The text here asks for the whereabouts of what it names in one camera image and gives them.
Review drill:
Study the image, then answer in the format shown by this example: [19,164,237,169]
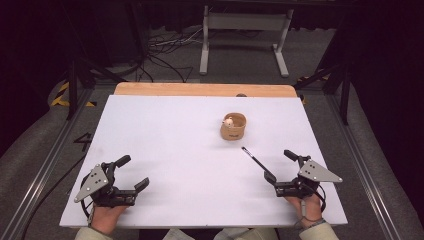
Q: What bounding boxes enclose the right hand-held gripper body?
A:
[274,155,344,200]

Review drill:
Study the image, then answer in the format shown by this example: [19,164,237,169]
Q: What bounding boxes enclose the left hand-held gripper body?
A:
[73,161,138,208]

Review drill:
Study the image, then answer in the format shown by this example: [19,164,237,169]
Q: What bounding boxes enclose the black pen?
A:
[241,146,269,174]

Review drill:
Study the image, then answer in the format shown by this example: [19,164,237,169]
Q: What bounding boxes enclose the tan round pen holder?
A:
[219,112,248,142]

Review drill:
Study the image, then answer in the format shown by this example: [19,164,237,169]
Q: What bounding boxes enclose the person's left hand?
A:
[90,205,130,235]

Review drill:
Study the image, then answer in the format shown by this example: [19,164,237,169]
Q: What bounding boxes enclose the person's right hand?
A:
[284,194,324,228]

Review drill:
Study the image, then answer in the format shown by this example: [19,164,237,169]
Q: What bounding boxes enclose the dark wrist band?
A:
[293,215,326,229]

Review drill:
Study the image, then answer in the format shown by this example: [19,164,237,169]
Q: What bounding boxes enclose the white board table cover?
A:
[59,94,348,229]

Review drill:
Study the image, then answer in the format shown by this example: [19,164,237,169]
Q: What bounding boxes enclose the person's legs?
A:
[162,227,280,240]

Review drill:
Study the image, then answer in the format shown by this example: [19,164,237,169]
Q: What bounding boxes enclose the yellow black hazard tape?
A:
[49,81,98,108]

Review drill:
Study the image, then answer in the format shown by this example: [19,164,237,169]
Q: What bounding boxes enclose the black tripod stand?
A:
[293,16,353,127]
[61,0,128,122]

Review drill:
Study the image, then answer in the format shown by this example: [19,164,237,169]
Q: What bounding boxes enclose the white metal floor stand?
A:
[199,4,295,79]

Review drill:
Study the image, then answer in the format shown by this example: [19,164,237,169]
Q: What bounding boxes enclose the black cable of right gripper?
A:
[309,183,328,213]

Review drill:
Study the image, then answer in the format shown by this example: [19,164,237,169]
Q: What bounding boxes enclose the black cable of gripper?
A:
[20,155,88,240]
[309,183,328,213]

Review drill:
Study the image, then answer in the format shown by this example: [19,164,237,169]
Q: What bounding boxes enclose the aluminium floor rail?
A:
[0,87,97,240]
[323,94,406,240]

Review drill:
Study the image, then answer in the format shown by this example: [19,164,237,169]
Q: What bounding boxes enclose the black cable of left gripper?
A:
[20,155,88,240]

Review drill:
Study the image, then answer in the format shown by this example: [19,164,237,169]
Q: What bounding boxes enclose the bundle of floor cables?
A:
[138,26,205,84]

